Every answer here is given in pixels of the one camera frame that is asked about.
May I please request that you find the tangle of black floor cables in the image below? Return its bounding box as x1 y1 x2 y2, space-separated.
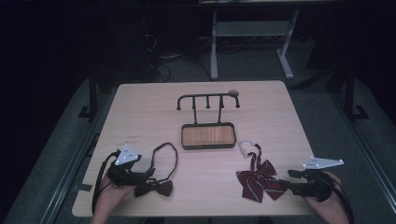
142 18 213 84

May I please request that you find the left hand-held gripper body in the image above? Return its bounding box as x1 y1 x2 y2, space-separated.
106 144 148 188

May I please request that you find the black metal stand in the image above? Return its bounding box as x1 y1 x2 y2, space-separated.
343 66 371 121
78 69 99 119

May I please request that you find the person's right hand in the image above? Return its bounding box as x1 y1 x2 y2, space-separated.
303 171 350 220

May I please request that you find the metal floor rail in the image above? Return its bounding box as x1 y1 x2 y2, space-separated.
329 91 396 200
38 90 117 224

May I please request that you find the white metal table frame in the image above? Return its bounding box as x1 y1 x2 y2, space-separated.
209 8 301 81

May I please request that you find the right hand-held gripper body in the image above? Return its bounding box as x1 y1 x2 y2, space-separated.
297 156 345 202

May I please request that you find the right hand-held gripper black cable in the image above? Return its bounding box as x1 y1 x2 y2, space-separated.
323 172 356 224

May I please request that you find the left hand-held gripper black cable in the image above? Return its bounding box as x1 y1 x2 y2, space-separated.
91 148 122 216

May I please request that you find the red striped bow tie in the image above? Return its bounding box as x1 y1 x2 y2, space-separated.
235 139 290 203

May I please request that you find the hand-held gripper black cable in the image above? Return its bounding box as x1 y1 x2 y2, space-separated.
323 172 356 224
91 148 122 216

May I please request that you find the person's left hand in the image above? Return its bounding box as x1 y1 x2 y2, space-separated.
94 175 137 219

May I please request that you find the black rack with wooden tray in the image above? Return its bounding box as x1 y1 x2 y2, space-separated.
176 89 241 151

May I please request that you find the dark bow tie with strap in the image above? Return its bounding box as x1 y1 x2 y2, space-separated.
134 142 178 198

